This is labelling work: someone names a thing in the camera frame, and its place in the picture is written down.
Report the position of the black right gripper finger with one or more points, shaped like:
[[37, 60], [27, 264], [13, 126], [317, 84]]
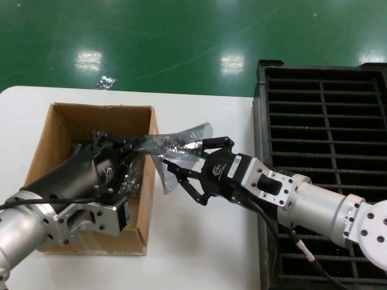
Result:
[[217, 145], [193, 190]]

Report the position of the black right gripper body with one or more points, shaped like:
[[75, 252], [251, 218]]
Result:
[[223, 175]]

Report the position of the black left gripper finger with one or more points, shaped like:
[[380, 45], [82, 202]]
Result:
[[125, 163], [121, 141]]

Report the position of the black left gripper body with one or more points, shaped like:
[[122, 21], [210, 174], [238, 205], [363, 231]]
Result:
[[78, 175]]

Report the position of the clear plastic bag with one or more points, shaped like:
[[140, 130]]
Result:
[[175, 145]]

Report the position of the brown cardboard box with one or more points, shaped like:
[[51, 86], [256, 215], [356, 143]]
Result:
[[90, 121]]

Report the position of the black slotted plastic container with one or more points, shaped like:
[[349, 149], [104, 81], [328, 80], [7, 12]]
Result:
[[263, 136]]

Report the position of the crumpled foil floor scrap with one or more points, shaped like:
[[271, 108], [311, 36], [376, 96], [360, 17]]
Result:
[[106, 83]]

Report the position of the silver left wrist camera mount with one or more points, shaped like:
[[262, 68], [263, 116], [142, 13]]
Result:
[[106, 217]]

